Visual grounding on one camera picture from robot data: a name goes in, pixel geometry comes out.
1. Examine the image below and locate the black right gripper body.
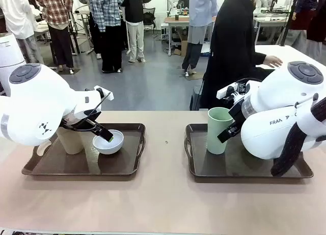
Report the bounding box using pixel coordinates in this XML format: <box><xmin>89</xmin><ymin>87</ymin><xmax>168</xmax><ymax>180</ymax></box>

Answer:
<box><xmin>228</xmin><ymin>98</ymin><xmax>247</xmax><ymax>130</ymax></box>

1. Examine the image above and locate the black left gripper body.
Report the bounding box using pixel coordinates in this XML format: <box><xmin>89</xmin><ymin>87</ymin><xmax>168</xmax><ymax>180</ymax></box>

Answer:
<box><xmin>62</xmin><ymin>109</ymin><xmax>102</xmax><ymax>133</ymax></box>

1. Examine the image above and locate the tall pale green cup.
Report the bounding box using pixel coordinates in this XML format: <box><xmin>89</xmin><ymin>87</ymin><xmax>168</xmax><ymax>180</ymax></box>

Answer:
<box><xmin>206</xmin><ymin>107</ymin><xmax>235</xmax><ymax>154</ymax></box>

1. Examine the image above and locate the white bowl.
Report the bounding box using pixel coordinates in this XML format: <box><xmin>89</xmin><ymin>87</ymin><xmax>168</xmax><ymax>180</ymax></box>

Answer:
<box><xmin>92</xmin><ymin>129</ymin><xmax>125</xmax><ymax>155</ymax></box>

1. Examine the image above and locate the tall beige cup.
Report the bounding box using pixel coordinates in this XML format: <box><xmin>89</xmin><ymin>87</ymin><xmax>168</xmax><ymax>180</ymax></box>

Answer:
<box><xmin>56</xmin><ymin>126</ymin><xmax>85</xmax><ymax>155</ymax></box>

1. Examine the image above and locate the dark brown serving tray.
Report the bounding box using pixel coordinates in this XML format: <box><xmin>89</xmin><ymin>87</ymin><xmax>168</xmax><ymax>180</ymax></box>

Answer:
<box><xmin>21</xmin><ymin>122</ymin><xmax>146</xmax><ymax>182</ymax></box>
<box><xmin>184</xmin><ymin>123</ymin><xmax>314</xmax><ymax>184</ymax></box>

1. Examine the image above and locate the person's right hand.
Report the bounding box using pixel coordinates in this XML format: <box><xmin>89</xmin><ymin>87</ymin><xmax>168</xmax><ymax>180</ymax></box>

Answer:
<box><xmin>262</xmin><ymin>55</ymin><xmax>284</xmax><ymax>69</ymax></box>

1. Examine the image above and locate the grey plastic stool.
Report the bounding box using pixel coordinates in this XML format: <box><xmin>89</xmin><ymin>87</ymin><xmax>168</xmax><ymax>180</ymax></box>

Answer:
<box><xmin>189</xmin><ymin>85</ymin><xmax>205</xmax><ymax>111</ymax></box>

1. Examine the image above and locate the person in black clothes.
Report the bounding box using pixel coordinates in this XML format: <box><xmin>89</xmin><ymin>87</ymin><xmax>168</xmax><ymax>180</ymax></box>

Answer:
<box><xmin>200</xmin><ymin>0</ymin><xmax>283</xmax><ymax>111</ymax></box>

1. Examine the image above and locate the person in grey top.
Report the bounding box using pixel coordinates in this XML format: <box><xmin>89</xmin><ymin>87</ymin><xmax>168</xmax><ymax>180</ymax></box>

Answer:
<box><xmin>75</xmin><ymin>0</ymin><xmax>103</xmax><ymax>60</ymax></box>

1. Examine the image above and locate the cardboard box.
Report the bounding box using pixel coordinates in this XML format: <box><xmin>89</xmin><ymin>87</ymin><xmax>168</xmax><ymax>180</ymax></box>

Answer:
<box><xmin>172</xmin><ymin>32</ymin><xmax>189</xmax><ymax>58</ymax></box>

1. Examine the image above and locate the white cylindrical air purifier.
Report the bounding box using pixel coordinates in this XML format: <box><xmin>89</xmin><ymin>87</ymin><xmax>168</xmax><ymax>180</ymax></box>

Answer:
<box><xmin>0</xmin><ymin>32</ymin><xmax>26</xmax><ymax>97</ymax></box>

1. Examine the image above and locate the person in light blue shirt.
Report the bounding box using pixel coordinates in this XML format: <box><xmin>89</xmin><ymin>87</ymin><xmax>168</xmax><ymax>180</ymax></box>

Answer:
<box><xmin>181</xmin><ymin>0</ymin><xmax>219</xmax><ymax>75</ymax></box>

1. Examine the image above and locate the person in black vest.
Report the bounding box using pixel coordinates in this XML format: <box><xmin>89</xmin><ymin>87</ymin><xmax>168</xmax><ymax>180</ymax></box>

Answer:
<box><xmin>121</xmin><ymin>0</ymin><xmax>152</xmax><ymax>64</ymax></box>

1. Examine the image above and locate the person in red plaid shirt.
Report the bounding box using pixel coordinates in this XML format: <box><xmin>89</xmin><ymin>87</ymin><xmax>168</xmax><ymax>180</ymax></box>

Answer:
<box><xmin>33</xmin><ymin>0</ymin><xmax>76</xmax><ymax>73</ymax></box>

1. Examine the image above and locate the person in blue plaid shirt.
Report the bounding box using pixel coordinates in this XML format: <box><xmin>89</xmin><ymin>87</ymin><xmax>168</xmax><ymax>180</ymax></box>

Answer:
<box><xmin>88</xmin><ymin>0</ymin><xmax>126</xmax><ymax>73</ymax></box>

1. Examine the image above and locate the black stand pole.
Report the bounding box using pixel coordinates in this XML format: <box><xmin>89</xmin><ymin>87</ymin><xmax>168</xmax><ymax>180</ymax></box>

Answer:
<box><xmin>278</xmin><ymin>0</ymin><xmax>301</xmax><ymax>47</ymax></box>

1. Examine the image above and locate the wood-topped background table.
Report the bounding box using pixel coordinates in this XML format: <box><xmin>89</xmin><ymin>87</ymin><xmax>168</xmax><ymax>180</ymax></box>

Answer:
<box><xmin>164</xmin><ymin>15</ymin><xmax>217</xmax><ymax>58</ymax></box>

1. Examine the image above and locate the black office chair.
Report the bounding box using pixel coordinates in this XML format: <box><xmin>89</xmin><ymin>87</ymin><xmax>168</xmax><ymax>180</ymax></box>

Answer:
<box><xmin>142</xmin><ymin>7</ymin><xmax>156</xmax><ymax>32</ymax></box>

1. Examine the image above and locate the person in white shirt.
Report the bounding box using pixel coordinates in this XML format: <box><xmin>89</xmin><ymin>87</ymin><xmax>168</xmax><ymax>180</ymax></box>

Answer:
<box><xmin>0</xmin><ymin>0</ymin><xmax>46</xmax><ymax>65</ymax></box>

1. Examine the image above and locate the person in dark red clothes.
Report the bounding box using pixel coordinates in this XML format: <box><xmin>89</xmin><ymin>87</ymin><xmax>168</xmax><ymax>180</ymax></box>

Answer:
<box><xmin>287</xmin><ymin>0</ymin><xmax>326</xmax><ymax>60</ymax></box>

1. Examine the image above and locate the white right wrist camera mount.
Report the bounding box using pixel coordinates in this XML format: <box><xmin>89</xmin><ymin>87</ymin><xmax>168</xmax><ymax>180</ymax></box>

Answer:
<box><xmin>216</xmin><ymin>85</ymin><xmax>240</xmax><ymax>103</ymax></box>

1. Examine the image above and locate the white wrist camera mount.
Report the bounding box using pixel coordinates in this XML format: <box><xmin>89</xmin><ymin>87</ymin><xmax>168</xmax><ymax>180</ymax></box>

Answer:
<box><xmin>216</xmin><ymin>85</ymin><xmax>240</xmax><ymax>103</ymax></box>
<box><xmin>93</xmin><ymin>85</ymin><xmax>114</xmax><ymax>101</ymax></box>

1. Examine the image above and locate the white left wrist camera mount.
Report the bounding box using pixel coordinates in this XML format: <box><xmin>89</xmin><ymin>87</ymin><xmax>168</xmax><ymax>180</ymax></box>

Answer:
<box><xmin>93</xmin><ymin>85</ymin><xmax>114</xmax><ymax>101</ymax></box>

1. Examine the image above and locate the black right arm cable sleeve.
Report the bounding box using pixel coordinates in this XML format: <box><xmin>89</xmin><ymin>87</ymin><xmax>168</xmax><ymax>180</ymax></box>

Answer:
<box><xmin>270</xmin><ymin>93</ymin><xmax>326</xmax><ymax>177</ymax></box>

